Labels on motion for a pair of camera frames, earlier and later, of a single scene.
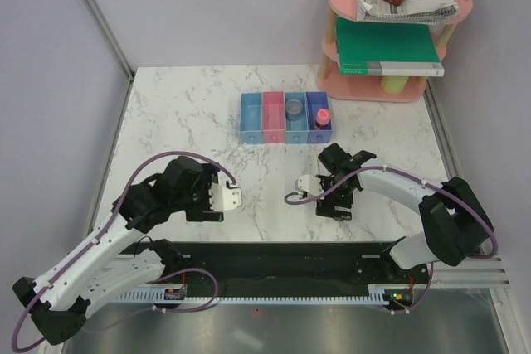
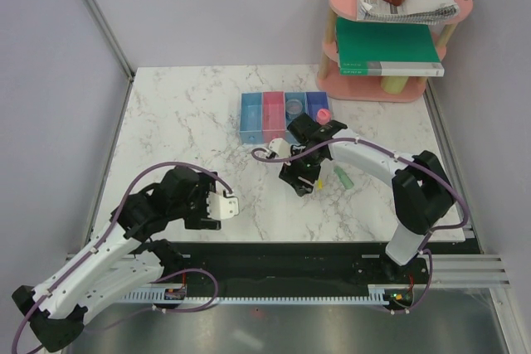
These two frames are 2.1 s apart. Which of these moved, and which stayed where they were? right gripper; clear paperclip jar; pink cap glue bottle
Moved: right gripper
Stayed: pink cap glue bottle; clear paperclip jar
